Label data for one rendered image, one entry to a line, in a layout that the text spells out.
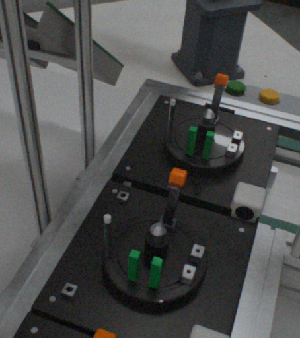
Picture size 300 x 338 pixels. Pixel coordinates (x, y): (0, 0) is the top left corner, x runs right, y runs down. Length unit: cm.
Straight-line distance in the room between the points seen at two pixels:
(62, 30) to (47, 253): 32
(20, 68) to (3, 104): 54
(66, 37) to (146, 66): 52
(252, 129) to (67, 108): 43
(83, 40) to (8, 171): 33
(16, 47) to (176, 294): 35
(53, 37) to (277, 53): 81
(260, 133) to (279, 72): 44
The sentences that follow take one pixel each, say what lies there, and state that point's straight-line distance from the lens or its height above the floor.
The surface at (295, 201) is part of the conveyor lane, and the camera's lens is 83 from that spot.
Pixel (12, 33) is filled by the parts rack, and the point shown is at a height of 125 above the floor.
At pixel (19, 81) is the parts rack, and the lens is 56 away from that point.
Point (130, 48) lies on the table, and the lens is 128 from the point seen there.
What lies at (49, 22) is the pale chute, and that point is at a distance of 68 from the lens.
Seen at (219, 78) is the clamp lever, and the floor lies 107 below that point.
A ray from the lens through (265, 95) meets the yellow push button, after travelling 96.
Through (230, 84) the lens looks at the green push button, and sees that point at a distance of 96.
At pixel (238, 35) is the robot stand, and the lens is 114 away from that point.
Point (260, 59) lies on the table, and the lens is 131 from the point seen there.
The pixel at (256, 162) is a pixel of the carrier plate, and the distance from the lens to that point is 79.
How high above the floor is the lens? 149
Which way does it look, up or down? 44 degrees down
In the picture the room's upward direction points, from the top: 4 degrees clockwise
